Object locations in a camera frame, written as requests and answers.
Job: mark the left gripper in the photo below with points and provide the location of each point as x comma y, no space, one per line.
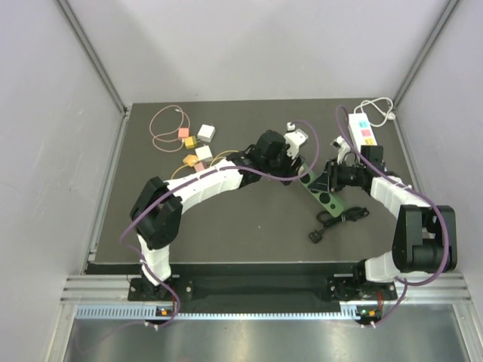
293,170

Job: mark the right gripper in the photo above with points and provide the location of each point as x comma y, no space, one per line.
330,179

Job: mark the green power strip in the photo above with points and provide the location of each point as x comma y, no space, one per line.
330,201

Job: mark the white square charger plug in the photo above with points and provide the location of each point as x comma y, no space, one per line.
204,154

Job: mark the brown pink small charger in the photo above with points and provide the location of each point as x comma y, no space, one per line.
199,167

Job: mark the orange small charger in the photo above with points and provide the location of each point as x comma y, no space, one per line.
190,160

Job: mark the yellow charger plug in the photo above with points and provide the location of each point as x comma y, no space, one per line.
191,142

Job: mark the pink charger plug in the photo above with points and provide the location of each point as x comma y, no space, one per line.
183,133

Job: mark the white power strip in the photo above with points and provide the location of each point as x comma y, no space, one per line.
361,131

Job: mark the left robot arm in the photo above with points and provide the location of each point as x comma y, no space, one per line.
159,208

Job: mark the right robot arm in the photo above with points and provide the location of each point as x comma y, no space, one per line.
424,238

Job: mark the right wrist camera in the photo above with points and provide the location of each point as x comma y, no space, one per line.
343,149

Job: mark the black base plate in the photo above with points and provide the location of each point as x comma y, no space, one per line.
268,287

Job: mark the grey slotted cable duct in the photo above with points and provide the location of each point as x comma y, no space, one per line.
161,313

